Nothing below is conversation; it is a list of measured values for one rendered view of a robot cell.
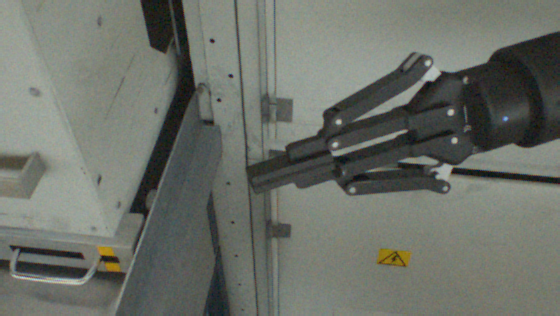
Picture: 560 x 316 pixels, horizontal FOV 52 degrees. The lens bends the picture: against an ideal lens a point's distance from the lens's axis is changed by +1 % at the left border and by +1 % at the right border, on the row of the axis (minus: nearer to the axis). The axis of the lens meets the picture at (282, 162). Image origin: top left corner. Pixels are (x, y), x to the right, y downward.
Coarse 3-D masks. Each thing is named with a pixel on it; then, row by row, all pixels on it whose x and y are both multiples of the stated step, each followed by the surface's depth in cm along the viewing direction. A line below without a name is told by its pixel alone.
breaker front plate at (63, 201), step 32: (0, 0) 43; (0, 32) 46; (0, 64) 48; (32, 64) 48; (0, 96) 51; (32, 96) 51; (0, 128) 55; (32, 128) 54; (64, 128) 54; (0, 160) 59; (64, 160) 57; (64, 192) 61; (0, 224) 68; (32, 224) 67; (64, 224) 66; (96, 224) 65
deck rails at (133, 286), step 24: (192, 96) 85; (192, 120) 86; (192, 144) 87; (168, 168) 76; (168, 192) 77; (168, 216) 78; (144, 240) 69; (144, 264) 70; (120, 288) 71; (144, 288) 71; (120, 312) 63
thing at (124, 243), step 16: (128, 224) 68; (144, 224) 70; (0, 240) 68; (16, 240) 68; (32, 240) 67; (48, 240) 67; (64, 240) 67; (80, 240) 67; (96, 240) 67; (112, 240) 67; (128, 240) 67; (0, 256) 71; (32, 256) 70; (48, 256) 70; (64, 256) 70; (80, 256) 69; (112, 256) 68; (128, 256) 67
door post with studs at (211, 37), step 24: (192, 0) 75; (216, 0) 74; (192, 24) 77; (216, 24) 76; (192, 48) 80; (216, 48) 79; (216, 72) 83; (216, 96) 86; (216, 120) 90; (240, 120) 89; (240, 144) 94; (240, 168) 98; (240, 192) 103; (240, 216) 109; (240, 240) 115; (240, 264) 122; (240, 288) 130; (240, 312) 139
